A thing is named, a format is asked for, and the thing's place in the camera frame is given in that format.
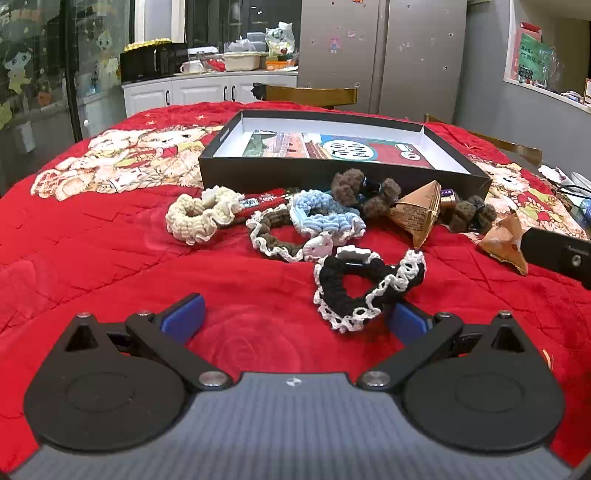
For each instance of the brown triangular snack packet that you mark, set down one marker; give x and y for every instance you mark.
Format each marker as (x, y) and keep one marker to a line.
(415, 212)

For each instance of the glass door with stickers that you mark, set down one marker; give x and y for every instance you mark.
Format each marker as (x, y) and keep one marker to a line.
(46, 69)

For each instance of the silver refrigerator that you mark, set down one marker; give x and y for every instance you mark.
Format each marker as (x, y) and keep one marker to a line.
(369, 55)

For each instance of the white cup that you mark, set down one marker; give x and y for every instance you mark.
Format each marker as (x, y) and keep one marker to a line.
(191, 67)

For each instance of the orange triangular snack packet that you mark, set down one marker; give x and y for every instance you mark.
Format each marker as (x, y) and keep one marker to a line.
(503, 240)

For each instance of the red lighter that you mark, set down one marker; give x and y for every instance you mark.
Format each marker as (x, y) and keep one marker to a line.
(265, 201)

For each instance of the black microwave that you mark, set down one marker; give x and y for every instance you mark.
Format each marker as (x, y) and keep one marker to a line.
(147, 64)

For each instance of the white wall shelf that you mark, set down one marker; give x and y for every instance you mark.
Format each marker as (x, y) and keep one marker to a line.
(545, 90)

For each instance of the brown scrunchie white trim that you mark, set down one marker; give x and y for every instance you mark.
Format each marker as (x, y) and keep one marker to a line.
(277, 216)

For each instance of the clear plastic container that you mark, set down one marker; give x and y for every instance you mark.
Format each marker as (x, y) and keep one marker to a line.
(256, 41)

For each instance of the white crumpled paper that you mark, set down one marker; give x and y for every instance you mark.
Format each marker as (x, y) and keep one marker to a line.
(554, 174)

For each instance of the dark brown fluffy scrunchie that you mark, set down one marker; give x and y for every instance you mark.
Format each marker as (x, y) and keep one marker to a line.
(346, 184)
(461, 214)

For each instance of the red and green gift bag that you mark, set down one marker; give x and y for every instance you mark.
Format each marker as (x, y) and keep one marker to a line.
(531, 55)

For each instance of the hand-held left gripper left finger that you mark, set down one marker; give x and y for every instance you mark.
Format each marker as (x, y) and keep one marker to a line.
(184, 316)

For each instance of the beige plastic basin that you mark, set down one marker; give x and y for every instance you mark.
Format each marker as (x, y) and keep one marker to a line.
(242, 62)

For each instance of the black scrunchie white trim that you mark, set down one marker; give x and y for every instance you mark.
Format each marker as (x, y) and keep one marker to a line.
(337, 272)

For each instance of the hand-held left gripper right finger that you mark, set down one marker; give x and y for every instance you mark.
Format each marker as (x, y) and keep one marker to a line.
(408, 323)

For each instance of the white and green bag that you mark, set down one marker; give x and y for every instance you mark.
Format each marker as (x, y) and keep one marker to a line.
(279, 39)

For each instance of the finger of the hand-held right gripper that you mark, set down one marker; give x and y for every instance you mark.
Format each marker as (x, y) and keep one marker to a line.
(554, 254)

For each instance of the cream knitted scrunchie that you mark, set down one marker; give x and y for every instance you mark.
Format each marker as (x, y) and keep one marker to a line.
(184, 221)

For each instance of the blue knitted scrunchie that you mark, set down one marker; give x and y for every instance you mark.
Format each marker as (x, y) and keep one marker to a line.
(314, 203)

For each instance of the red printed blanket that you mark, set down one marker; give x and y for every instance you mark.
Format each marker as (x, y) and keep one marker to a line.
(92, 258)

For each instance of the purple lighter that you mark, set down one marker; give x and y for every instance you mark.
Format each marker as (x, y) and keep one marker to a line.
(447, 197)

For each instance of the black cardboard box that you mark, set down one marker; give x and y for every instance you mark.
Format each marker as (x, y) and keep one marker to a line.
(277, 177)

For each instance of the white kitchen cabinet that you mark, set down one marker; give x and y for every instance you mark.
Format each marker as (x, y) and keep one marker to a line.
(194, 92)

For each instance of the wooden chair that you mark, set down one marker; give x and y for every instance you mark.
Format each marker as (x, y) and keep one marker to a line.
(508, 147)
(304, 96)

